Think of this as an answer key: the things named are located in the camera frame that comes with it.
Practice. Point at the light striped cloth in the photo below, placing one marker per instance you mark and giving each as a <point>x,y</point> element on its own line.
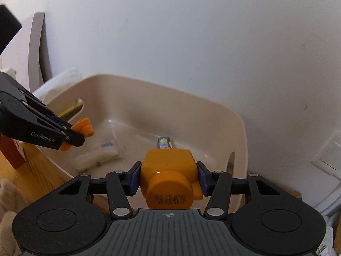
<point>330,234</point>

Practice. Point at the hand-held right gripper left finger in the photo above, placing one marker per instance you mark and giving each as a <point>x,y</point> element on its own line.
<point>135,177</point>

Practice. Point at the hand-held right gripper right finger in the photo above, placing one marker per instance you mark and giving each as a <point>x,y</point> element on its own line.
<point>201,177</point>

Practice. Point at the small blue yellow packet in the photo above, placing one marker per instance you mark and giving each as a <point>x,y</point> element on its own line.
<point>163,142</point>

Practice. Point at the small orange toy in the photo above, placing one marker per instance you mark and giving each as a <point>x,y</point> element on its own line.
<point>85,126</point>

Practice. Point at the dark object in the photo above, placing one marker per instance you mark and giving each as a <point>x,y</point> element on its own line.
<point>6,24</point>

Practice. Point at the wooden desk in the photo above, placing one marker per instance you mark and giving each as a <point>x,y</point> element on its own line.
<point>40,176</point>

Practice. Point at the beige plastic storage bin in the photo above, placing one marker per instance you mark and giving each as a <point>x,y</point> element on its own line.
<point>159,106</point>

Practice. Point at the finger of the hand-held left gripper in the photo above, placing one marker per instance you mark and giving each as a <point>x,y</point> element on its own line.
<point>76,138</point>
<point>54,117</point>

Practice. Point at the red drink carton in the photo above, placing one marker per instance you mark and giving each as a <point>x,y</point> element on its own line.
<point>10,152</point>

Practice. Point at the orange plastic bottle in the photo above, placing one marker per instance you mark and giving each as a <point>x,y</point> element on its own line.
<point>167,165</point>

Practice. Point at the white tissue packet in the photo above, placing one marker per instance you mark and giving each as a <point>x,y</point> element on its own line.
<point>98,156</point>

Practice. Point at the beige plush cloth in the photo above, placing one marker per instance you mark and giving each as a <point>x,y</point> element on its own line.
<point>8,200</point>

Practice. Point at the white wall socket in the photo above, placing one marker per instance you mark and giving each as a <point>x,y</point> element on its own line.
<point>329,157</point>

